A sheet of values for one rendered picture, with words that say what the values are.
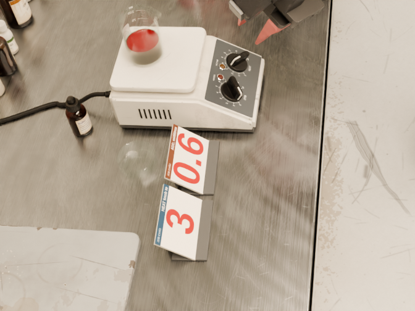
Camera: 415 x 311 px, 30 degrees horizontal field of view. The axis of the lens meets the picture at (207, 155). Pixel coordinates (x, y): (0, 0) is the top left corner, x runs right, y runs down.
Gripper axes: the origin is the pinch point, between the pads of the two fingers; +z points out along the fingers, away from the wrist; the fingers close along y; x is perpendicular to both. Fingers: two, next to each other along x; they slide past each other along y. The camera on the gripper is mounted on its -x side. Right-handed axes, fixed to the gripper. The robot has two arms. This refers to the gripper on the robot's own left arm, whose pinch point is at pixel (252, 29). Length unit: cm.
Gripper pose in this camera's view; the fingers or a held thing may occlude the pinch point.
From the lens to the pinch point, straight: 106.0
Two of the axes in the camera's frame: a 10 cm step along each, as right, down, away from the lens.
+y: 6.5, 7.5, -1.4
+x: 6.5, -4.6, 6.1
